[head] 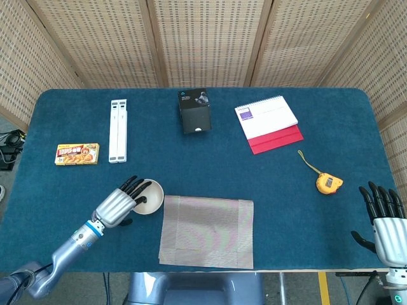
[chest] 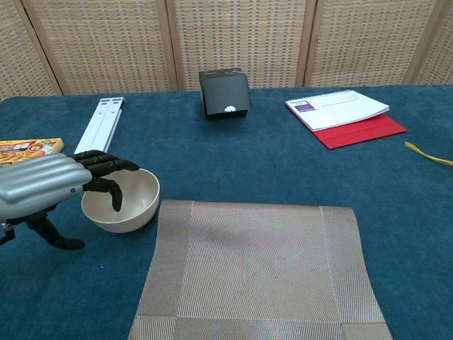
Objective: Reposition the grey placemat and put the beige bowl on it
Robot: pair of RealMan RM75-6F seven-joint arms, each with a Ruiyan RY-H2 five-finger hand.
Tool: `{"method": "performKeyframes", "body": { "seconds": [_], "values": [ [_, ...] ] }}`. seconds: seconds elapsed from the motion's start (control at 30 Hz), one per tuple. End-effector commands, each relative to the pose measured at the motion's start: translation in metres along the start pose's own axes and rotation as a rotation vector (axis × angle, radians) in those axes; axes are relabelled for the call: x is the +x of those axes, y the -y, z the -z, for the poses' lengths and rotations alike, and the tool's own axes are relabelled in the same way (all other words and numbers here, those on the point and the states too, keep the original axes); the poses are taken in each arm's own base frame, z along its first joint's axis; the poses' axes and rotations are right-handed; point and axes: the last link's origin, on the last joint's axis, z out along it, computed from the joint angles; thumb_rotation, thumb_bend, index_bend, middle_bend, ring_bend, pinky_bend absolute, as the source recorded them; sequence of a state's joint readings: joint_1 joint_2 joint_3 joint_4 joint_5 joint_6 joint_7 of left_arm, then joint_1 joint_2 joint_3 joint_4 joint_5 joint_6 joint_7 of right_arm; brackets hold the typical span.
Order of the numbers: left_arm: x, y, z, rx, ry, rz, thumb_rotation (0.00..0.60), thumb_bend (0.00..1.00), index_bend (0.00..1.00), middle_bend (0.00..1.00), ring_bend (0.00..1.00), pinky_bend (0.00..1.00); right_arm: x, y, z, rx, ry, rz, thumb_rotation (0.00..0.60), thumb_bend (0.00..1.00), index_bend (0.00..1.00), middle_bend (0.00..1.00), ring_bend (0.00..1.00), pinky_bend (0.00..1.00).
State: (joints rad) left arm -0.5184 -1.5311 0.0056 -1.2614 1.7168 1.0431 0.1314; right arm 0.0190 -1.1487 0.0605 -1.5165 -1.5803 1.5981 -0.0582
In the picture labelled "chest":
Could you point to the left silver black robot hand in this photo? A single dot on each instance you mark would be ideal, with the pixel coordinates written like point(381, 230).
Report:
point(39, 180)

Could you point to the beige bowl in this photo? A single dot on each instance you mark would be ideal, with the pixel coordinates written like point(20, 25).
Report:
point(139, 212)

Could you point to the beige woven placemat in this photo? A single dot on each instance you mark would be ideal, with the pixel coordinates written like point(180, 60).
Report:
point(258, 265)

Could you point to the white folded laptop stand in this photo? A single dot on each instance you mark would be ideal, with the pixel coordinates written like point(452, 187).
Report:
point(102, 120)

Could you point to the black cardboard box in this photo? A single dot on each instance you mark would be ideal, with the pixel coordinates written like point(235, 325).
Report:
point(224, 92)

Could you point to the blue table cover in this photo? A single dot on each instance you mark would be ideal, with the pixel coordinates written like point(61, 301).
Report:
point(247, 163)

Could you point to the woven wooden folding screen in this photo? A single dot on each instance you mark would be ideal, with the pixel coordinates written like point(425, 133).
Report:
point(226, 35)

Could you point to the white spiral desk calendar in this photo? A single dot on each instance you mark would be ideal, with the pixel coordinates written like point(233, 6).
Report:
point(336, 110)

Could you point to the red folder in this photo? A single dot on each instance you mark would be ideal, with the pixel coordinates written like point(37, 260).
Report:
point(361, 134)

